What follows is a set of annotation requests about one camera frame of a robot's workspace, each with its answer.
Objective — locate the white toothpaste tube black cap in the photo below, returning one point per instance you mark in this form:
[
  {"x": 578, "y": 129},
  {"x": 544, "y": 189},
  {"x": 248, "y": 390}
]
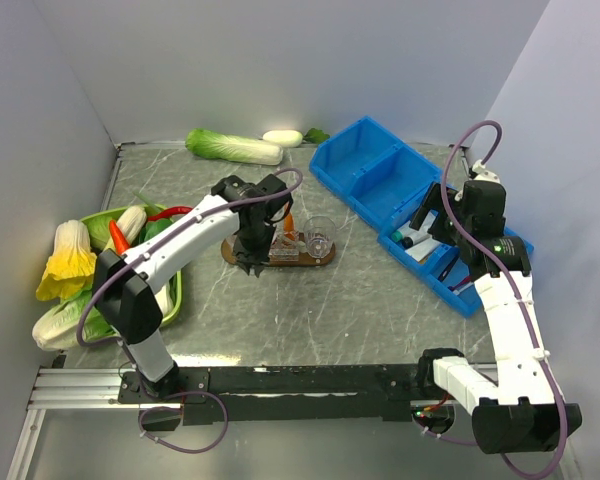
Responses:
[{"x": 415, "y": 240}]

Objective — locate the clear acrylic toothbrush holder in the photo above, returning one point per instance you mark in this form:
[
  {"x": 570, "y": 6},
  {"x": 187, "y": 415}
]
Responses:
[{"x": 279, "y": 254}]

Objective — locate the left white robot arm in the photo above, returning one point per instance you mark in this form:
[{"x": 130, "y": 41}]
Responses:
[{"x": 125, "y": 285}]

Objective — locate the green napa cabbage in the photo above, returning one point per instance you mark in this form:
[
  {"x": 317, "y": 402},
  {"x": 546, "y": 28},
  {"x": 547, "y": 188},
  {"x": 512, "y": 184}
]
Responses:
[{"x": 212, "y": 145}]

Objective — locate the brown oval wooden tray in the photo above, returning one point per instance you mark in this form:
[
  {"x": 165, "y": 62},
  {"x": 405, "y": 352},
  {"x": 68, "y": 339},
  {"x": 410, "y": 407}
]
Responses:
[{"x": 305, "y": 260}]

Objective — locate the blue compartment bin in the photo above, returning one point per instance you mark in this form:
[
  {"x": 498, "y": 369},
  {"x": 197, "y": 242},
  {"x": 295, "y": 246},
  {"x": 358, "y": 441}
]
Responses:
[{"x": 384, "y": 181}]

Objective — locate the green plastic basket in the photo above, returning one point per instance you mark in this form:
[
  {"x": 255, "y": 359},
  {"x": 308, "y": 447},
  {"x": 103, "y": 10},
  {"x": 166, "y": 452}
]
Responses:
[{"x": 170, "y": 296}]

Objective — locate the black base frame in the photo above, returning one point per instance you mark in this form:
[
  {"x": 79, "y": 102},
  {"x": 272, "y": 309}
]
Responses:
[{"x": 205, "y": 395}]

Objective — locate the large white toothpaste tube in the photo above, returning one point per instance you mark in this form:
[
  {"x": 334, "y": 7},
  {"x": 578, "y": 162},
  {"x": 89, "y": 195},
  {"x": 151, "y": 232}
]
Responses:
[{"x": 423, "y": 250}]

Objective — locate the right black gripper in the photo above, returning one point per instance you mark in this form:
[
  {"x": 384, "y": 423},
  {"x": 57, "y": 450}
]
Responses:
[{"x": 428, "y": 203}]

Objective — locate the yellow white cabbage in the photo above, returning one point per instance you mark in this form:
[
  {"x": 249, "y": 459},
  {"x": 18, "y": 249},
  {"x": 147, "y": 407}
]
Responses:
[{"x": 71, "y": 266}]

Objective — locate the white corn cob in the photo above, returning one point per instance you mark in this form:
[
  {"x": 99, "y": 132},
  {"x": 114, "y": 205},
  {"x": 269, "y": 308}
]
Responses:
[{"x": 130, "y": 223}]

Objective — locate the orange carrot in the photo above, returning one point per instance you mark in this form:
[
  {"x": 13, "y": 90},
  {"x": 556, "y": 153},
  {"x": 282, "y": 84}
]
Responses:
[{"x": 120, "y": 243}]

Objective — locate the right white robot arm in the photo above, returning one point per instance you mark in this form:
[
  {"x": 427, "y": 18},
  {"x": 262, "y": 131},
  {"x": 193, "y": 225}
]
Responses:
[{"x": 517, "y": 412}]

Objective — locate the bok choy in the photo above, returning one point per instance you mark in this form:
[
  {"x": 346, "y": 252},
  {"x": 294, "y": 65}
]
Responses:
[{"x": 152, "y": 229}]

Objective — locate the white radish with leaves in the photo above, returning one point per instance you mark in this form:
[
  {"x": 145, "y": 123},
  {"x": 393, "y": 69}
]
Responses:
[{"x": 293, "y": 138}]

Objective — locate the white toothbrush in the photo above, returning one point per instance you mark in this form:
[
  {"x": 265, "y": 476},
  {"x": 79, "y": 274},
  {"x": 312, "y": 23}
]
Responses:
[{"x": 461, "y": 287}]

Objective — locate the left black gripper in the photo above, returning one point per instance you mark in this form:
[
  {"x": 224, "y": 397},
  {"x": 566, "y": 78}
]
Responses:
[{"x": 246, "y": 258}]

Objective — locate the red chili pepper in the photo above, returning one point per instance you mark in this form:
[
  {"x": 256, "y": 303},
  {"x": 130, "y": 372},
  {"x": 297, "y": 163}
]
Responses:
[{"x": 169, "y": 213}]

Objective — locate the white toothpaste tube green cap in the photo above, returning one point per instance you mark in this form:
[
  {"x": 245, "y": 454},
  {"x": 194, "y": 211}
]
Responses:
[{"x": 405, "y": 233}]

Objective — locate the orange toothpaste tube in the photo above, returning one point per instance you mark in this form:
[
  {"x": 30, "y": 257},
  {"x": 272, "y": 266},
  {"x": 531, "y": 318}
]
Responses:
[{"x": 289, "y": 225}]

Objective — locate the pale green cabbage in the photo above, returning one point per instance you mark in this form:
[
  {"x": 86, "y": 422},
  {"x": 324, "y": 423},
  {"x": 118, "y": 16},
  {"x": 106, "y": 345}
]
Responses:
[{"x": 56, "y": 329}]

